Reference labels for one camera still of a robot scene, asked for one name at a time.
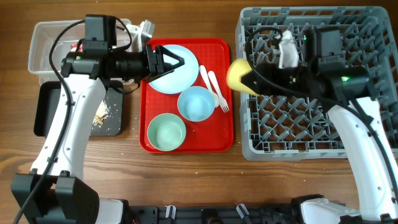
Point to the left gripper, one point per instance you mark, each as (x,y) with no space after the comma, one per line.
(159,68)

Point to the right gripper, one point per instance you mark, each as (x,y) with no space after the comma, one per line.
(270,74)

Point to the yellow plastic cup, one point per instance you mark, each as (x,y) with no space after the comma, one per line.
(236,71)

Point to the light blue bowl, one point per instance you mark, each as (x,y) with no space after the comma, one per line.
(196,104)

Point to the green bowl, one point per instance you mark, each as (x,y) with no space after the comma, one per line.
(166,132)

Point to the rice and food scraps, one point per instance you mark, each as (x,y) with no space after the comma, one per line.
(101,114)

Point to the red snack wrapper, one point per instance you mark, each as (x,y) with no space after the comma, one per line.
(77,47)

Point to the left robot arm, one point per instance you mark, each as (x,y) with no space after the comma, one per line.
(54,191)

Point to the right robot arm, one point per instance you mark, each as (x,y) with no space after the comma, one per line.
(348,97)

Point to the grey dishwasher rack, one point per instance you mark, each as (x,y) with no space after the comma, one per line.
(278,128)

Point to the large light blue plate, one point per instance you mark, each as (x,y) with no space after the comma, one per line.
(182,77)

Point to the white plastic fork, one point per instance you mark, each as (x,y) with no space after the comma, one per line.
(222,101)

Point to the white plastic spoon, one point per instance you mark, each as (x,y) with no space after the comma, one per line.
(206,80)

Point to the red serving tray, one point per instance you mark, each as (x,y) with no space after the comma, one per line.
(215,134)

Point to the black plastic tray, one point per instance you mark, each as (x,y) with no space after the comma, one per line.
(47,104)

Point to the clear plastic bin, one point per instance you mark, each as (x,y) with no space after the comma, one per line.
(43,39)

